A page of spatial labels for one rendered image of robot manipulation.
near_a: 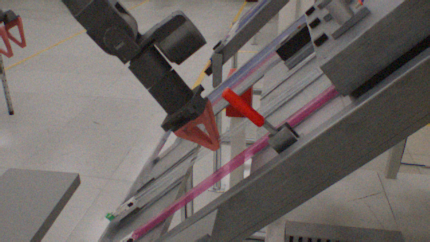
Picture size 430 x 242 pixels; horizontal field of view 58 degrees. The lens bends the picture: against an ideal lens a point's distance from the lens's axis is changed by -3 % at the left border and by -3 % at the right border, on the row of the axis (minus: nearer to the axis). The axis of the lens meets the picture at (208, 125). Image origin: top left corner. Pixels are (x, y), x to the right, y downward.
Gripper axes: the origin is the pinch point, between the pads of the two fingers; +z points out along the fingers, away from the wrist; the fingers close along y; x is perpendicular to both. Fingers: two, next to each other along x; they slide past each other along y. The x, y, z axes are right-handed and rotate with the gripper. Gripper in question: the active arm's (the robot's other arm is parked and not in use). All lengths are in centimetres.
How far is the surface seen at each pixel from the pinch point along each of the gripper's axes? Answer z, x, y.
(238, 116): 23, 21, 79
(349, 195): 45, -6, 33
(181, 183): 2.4, 9.6, -1.7
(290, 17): 68, 16, 448
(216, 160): 49, 61, 120
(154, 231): 2.4, 11.9, -13.4
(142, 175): 2.9, 28.5, 18.0
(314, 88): -0.2, -19.9, -4.2
